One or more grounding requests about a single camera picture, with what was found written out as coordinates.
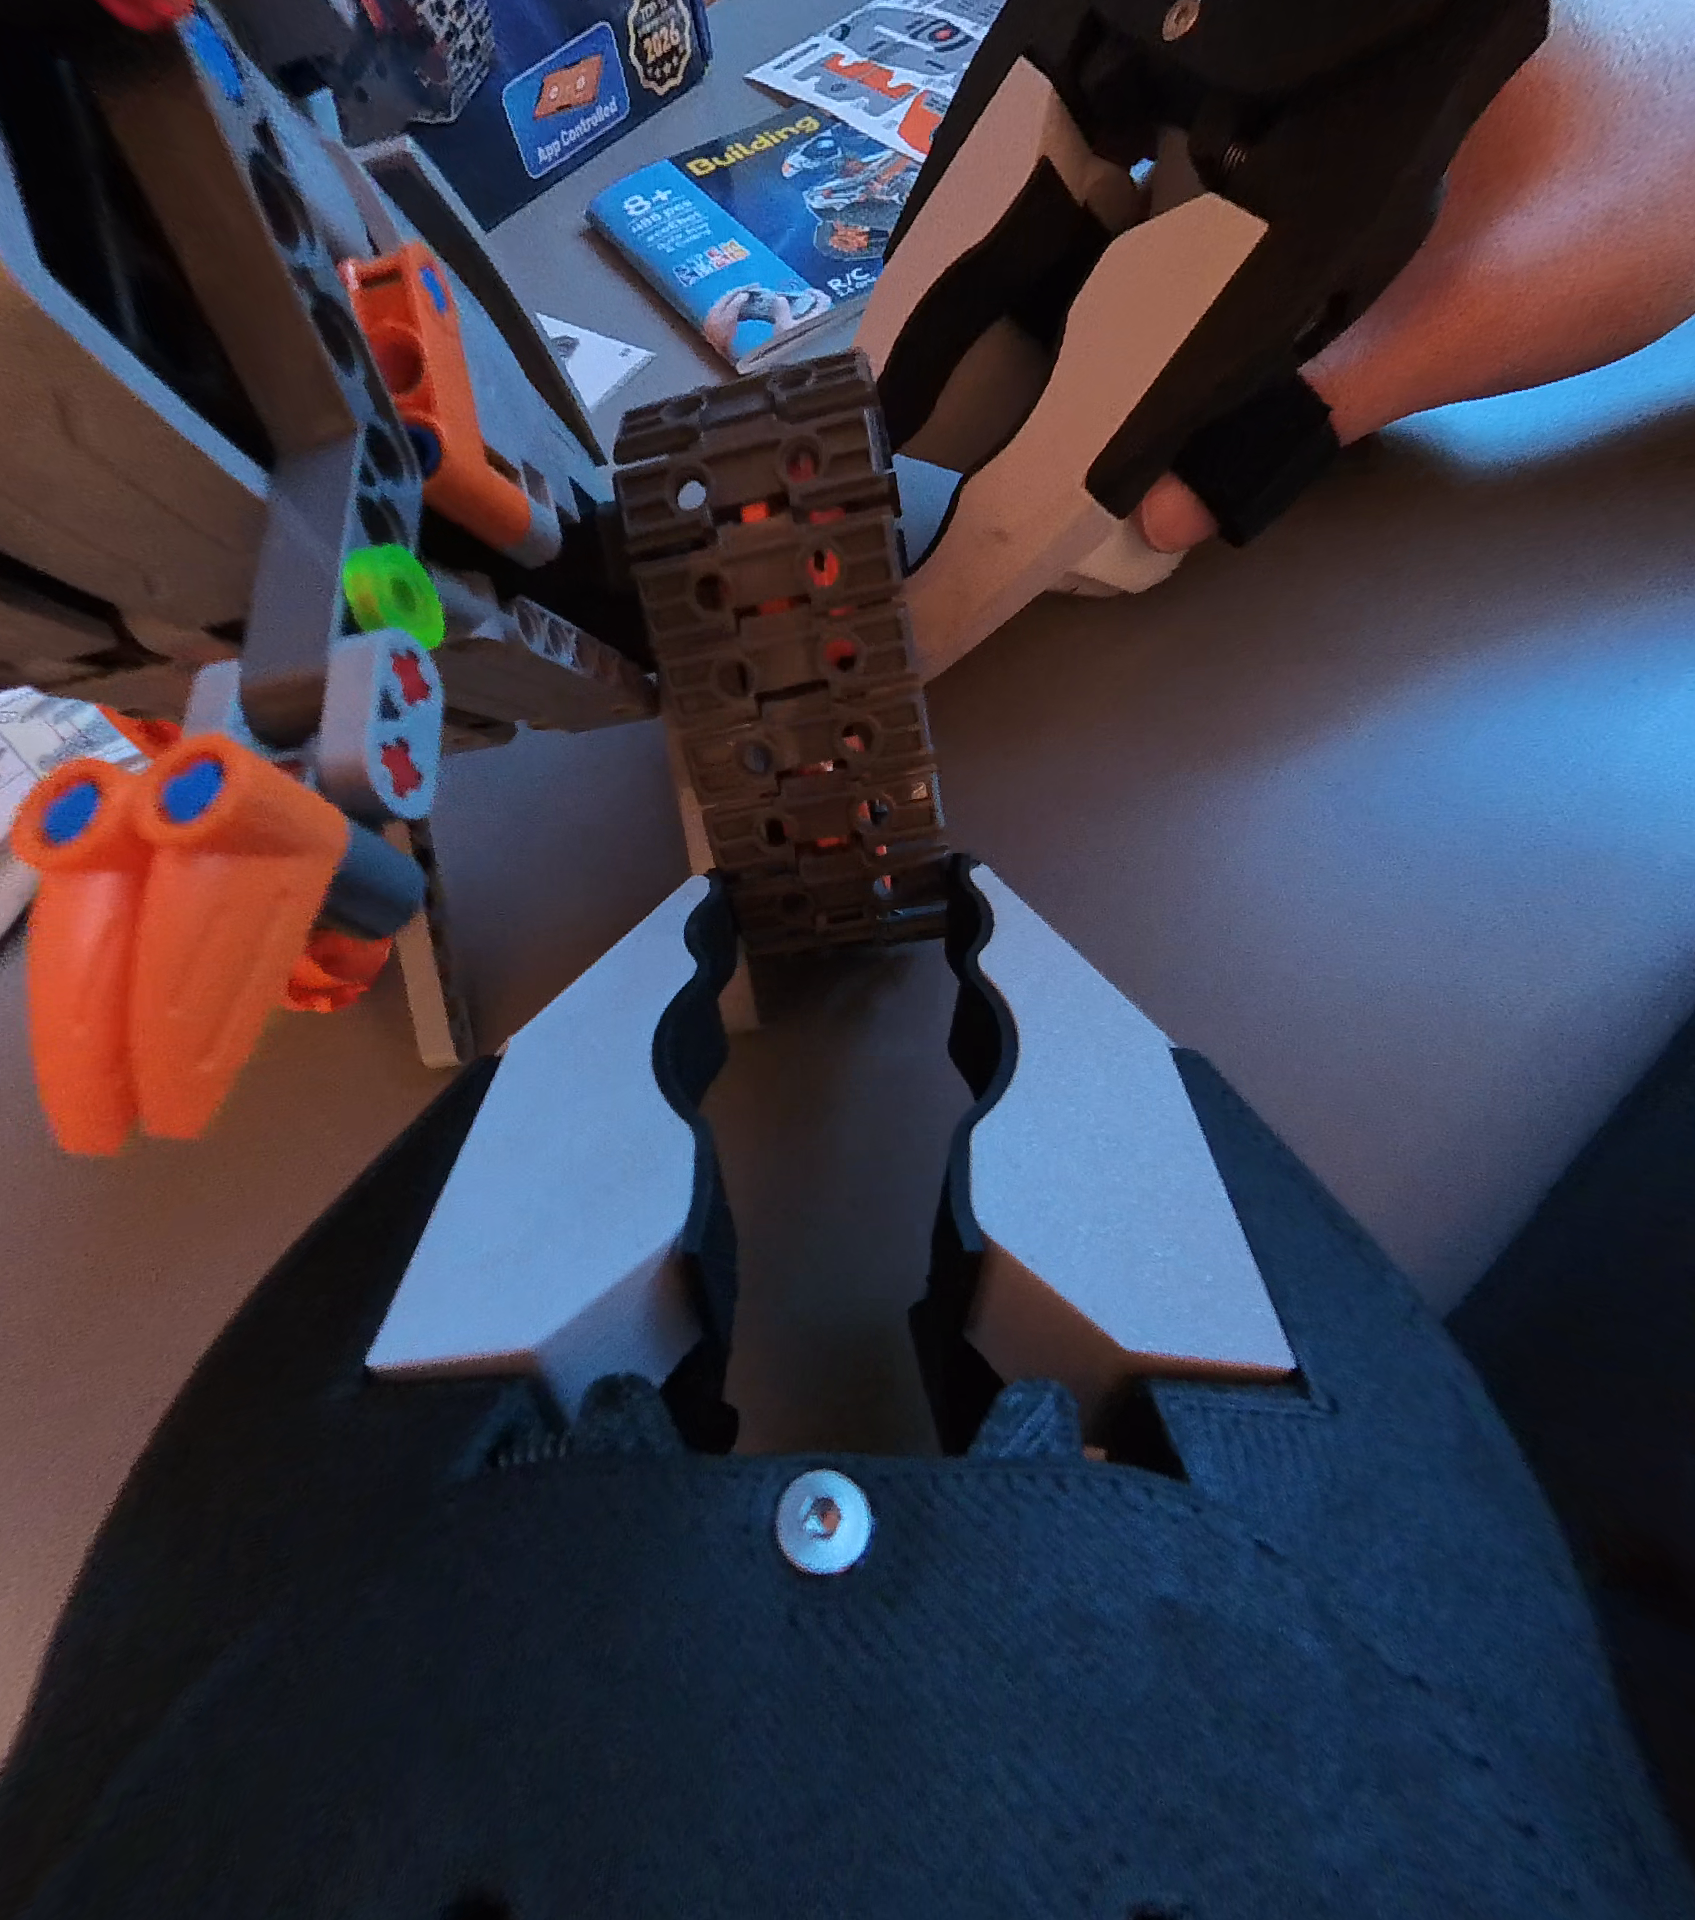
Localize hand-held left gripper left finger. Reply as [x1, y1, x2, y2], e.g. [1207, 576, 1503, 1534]
[364, 871, 742, 1453]

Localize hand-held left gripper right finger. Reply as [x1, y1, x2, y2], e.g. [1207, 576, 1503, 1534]
[911, 858, 1301, 1453]

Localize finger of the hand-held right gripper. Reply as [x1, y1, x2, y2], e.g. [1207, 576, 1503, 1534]
[903, 191, 1269, 684]
[853, 61, 1111, 451]

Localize dark grey toy track belt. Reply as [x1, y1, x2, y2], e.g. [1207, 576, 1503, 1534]
[612, 348, 957, 961]

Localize grey orange block toy robot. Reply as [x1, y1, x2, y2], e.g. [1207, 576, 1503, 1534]
[0, 0, 670, 1159]

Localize grey desk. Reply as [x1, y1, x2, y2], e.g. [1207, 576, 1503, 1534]
[0, 0, 1695, 1920]

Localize person's right hand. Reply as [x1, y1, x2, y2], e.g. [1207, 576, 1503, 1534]
[1135, 0, 1695, 558]

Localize blue cover booklet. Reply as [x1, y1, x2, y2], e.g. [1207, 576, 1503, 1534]
[584, 103, 927, 377]

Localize blue toy robot box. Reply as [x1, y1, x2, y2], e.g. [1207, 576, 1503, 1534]
[338, 0, 718, 234]

